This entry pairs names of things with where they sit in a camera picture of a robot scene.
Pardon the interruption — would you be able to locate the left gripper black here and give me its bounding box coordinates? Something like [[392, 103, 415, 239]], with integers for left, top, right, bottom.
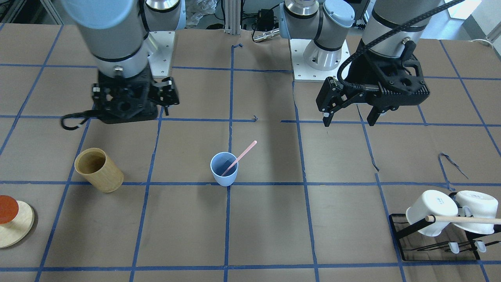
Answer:
[[315, 40, 431, 127]]

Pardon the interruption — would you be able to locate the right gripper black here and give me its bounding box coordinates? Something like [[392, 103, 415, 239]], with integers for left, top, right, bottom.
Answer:
[[92, 65, 180, 124]]

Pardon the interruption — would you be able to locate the pink chopstick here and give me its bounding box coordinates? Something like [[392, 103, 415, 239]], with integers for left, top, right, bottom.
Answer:
[[221, 140, 258, 176]]

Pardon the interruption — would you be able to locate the light blue plastic cup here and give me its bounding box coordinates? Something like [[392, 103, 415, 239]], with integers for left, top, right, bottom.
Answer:
[[210, 152, 239, 187]]

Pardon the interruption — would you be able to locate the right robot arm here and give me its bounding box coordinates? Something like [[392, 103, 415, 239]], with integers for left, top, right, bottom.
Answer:
[[60, 0, 186, 130]]

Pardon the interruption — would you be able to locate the bamboo chopstick holder cup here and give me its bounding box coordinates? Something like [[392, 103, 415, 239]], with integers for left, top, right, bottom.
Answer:
[[74, 148, 124, 193]]

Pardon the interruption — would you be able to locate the white mug near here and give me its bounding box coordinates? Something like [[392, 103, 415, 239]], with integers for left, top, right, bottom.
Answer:
[[405, 190, 458, 224]]

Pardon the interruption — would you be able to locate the white mug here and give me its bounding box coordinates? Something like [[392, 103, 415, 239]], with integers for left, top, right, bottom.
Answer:
[[453, 190, 499, 235], [405, 190, 458, 224]]

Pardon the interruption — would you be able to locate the white mug far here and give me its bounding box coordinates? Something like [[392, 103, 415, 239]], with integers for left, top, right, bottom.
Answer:
[[453, 190, 499, 235]]

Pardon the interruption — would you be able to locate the wooden mug tree stand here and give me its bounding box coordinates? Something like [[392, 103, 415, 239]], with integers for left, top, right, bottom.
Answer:
[[0, 201, 35, 248]]

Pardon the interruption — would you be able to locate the black braided cable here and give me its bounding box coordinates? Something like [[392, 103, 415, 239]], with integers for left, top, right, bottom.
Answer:
[[337, 0, 466, 92]]

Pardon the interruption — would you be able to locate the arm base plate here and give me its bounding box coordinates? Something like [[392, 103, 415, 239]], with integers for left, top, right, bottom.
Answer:
[[289, 39, 350, 82], [144, 31, 176, 79]]

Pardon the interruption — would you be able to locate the aluminium frame post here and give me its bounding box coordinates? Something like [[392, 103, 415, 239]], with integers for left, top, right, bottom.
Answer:
[[222, 0, 243, 37]]

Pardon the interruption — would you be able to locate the wooden dowel rack handle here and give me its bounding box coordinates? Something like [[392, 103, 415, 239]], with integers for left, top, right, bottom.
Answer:
[[424, 215, 501, 225]]

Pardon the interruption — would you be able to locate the black wire mug rack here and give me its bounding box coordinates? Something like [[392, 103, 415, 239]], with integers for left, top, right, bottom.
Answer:
[[389, 192, 500, 261]]

